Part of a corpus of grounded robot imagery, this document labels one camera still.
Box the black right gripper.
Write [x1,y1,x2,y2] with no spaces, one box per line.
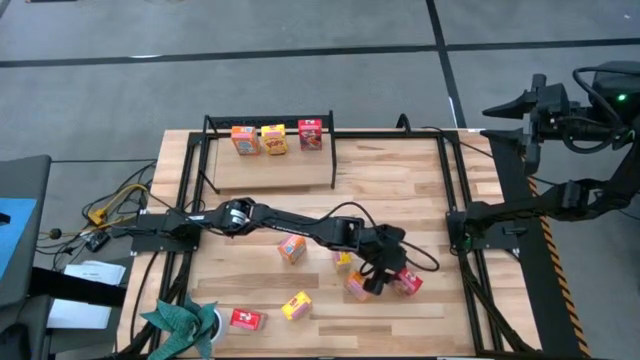
[479,73,596,174]

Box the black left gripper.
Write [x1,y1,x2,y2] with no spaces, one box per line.
[363,224,409,296]

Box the red Froot Loops cereal box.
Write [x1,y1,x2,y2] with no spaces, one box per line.
[229,308,269,332]
[391,268,425,297]
[297,118,324,152]

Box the yellow Corn Pops cereal box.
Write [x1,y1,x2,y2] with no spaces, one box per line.
[332,251,354,274]
[280,290,314,322]
[260,123,289,156]

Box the orange Frosted Mini Wheats box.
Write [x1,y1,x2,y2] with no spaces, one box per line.
[230,125,262,157]
[277,233,308,265]
[343,271,372,303]

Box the black perforated shelf back panel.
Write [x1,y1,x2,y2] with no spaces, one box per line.
[205,113,335,132]

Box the black hazard-striped floor mat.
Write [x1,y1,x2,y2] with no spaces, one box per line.
[487,130,594,360]

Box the green cloth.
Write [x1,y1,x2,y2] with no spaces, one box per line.
[139,294,219,360]

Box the white paper sheet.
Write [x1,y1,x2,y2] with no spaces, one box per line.
[47,298,114,331]
[63,259,127,287]

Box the black power adapter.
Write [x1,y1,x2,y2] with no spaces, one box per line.
[85,230,111,253]

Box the blue desk mat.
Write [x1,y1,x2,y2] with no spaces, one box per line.
[0,197,39,282]

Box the grey desk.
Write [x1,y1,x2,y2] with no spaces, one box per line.
[0,154,53,307]

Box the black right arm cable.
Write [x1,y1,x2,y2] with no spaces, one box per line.
[571,66,632,155]

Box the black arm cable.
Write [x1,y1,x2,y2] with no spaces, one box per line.
[571,66,632,155]
[319,201,441,274]

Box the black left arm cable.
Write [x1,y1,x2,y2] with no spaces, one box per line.
[319,201,441,274]

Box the black metal shelf end bracket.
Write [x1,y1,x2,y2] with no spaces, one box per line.
[198,115,222,195]
[327,110,338,191]

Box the yellow cable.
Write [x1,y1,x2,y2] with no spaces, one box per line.
[88,183,151,227]

